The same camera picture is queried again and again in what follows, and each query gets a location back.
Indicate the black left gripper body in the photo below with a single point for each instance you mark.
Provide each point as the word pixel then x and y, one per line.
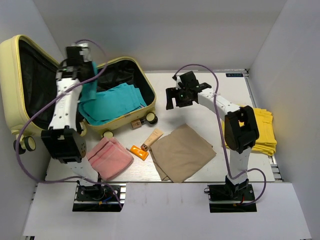
pixel 89 69

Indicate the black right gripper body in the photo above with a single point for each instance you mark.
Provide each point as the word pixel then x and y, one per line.
pixel 186 101

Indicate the teal garment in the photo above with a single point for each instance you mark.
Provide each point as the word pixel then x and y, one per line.
pixel 117 92

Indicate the beige garment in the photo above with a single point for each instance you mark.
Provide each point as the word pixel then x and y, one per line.
pixel 180 154

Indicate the pink towel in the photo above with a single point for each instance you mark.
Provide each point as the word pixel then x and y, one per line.
pixel 109 158

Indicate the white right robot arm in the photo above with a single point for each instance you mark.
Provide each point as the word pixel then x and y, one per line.
pixel 237 124

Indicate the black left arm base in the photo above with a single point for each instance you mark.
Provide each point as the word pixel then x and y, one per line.
pixel 99 198

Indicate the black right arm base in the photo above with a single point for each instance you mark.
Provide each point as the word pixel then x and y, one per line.
pixel 222 200

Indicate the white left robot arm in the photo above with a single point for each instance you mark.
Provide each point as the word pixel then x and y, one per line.
pixel 63 137

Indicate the blue table label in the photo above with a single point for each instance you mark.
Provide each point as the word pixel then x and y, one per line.
pixel 234 75

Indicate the beige cosmetic tube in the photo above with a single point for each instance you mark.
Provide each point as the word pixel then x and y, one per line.
pixel 153 137

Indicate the small brown cosmetic bottle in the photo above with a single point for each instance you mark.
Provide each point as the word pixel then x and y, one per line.
pixel 138 123

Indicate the yellow open suitcase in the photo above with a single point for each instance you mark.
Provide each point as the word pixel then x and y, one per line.
pixel 27 81

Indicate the orange cosmetic tube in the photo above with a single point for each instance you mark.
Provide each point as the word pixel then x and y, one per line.
pixel 142 154

